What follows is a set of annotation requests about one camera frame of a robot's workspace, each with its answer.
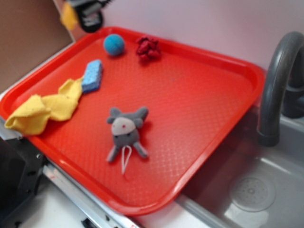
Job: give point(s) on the grey plush bunny toy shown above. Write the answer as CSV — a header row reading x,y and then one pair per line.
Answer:
x,y
125,132

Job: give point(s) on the blue ball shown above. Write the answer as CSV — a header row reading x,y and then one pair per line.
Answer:
x,y
114,45

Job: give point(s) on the dark grey faucet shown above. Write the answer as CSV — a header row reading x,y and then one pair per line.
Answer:
x,y
283,92

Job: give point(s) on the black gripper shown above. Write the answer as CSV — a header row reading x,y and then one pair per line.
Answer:
x,y
89,13

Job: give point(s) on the blue sponge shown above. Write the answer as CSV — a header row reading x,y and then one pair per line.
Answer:
x,y
92,76

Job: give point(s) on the yellow knitted cloth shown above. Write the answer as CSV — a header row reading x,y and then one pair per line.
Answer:
x,y
32,116

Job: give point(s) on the grey sink basin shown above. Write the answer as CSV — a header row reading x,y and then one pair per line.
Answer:
x,y
246,185

